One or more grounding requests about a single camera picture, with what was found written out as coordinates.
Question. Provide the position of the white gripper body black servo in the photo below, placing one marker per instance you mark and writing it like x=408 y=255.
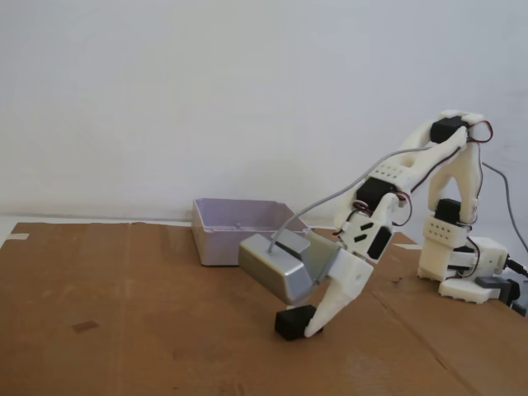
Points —
x=348 y=275

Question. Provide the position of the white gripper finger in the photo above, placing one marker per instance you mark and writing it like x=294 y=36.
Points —
x=328 y=309

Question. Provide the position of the black block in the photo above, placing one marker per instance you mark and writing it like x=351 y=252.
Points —
x=290 y=326

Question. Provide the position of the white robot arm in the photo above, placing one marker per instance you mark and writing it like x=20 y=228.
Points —
x=466 y=177

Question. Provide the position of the pale grey plastic box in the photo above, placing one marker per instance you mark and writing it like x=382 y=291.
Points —
x=218 y=243

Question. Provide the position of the silver webcam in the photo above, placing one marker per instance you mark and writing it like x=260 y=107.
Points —
x=272 y=268

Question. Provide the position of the grey table clamp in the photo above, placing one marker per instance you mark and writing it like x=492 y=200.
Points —
x=491 y=282

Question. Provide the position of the brown cardboard sheet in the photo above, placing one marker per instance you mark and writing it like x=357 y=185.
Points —
x=165 y=309

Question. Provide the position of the white tape strip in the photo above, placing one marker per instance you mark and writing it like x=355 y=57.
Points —
x=18 y=237

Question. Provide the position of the grey camera bracket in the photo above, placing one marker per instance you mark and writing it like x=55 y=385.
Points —
x=321 y=255

